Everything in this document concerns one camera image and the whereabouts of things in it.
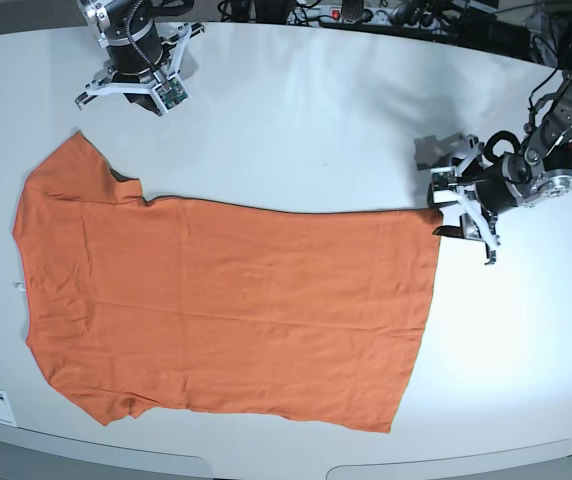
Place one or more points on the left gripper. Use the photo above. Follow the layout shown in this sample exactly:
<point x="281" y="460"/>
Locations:
<point x="489" y="188"/>

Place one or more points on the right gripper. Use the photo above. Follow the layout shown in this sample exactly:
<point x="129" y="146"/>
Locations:
<point x="136" y="68"/>

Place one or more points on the orange T-shirt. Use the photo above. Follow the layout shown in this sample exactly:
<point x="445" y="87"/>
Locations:
<point x="182" y="303"/>

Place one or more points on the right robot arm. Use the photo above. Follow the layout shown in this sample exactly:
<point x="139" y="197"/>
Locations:
<point x="110" y="19"/>

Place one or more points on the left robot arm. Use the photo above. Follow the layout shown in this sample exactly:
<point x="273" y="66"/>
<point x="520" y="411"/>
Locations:
<point x="546" y="146"/>

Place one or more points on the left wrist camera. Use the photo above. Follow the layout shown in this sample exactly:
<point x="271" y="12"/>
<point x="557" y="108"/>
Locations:
<point x="443" y="189"/>

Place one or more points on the power strip with red switch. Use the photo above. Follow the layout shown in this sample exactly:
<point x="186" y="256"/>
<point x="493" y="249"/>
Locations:
<point x="430" y="16"/>

